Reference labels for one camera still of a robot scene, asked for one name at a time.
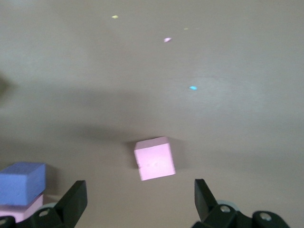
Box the brown paper table cover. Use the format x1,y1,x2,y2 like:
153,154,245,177
0,0,304,228

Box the pink foam cube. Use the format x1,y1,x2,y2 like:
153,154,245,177
0,193,45,224
133,136,176,182

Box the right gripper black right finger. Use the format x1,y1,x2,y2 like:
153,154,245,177
192,178,290,228

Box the purple foam cube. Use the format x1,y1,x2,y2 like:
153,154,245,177
0,162,47,206

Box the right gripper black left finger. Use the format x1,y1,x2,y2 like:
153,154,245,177
0,180,88,228

